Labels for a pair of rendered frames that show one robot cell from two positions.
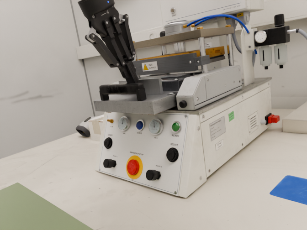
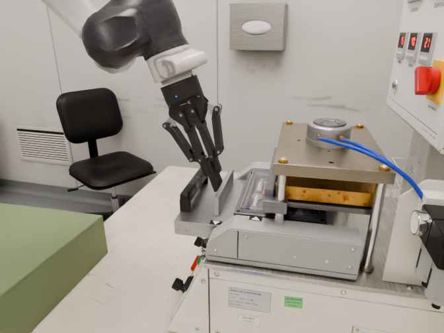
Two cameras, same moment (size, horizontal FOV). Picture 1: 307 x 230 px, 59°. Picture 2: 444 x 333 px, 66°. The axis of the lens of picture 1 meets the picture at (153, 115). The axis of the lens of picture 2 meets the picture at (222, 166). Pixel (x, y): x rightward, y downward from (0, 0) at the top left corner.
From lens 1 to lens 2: 0.68 m
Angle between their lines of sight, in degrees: 56
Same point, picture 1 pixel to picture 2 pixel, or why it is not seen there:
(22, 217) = (43, 245)
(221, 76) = (285, 243)
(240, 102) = (332, 296)
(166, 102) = (196, 229)
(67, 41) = not seen: hidden behind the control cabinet
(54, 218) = (36, 260)
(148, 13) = not seen: outside the picture
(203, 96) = (230, 252)
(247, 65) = (407, 252)
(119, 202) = (154, 282)
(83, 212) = (135, 267)
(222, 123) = (263, 300)
